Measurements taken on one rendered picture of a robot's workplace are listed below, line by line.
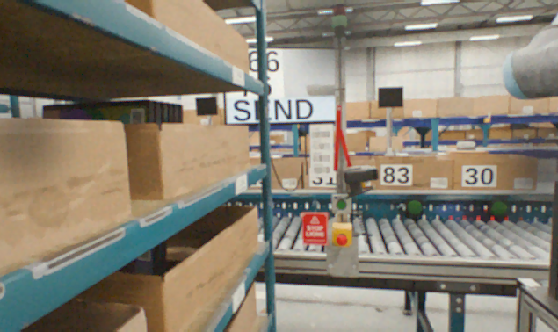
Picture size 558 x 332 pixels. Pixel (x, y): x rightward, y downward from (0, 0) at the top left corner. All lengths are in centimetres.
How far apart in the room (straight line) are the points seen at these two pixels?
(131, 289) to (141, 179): 15
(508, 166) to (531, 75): 94
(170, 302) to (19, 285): 28
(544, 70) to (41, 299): 109
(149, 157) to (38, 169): 18
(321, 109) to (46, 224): 113
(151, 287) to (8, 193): 26
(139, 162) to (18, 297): 25
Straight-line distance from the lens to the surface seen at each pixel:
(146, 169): 46
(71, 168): 33
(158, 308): 50
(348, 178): 117
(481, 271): 141
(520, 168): 203
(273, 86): 130
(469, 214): 195
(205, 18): 61
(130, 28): 35
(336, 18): 127
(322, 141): 122
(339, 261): 131
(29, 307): 27
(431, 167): 188
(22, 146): 30
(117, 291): 53
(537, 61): 111
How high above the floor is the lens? 123
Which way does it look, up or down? 6 degrees down
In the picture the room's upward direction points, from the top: 2 degrees counter-clockwise
